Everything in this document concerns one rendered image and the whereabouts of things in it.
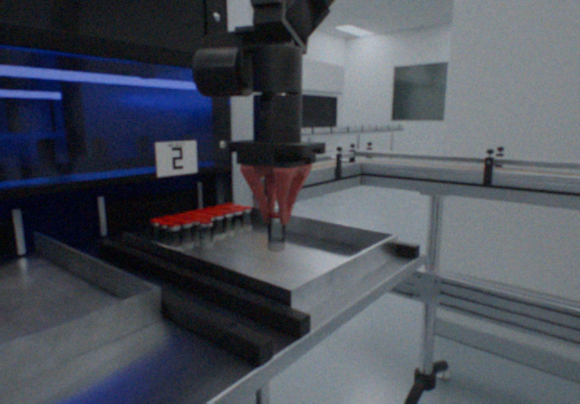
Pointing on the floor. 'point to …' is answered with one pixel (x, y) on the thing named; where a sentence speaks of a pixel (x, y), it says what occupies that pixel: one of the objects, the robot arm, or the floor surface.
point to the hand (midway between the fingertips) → (276, 216)
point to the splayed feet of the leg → (427, 381)
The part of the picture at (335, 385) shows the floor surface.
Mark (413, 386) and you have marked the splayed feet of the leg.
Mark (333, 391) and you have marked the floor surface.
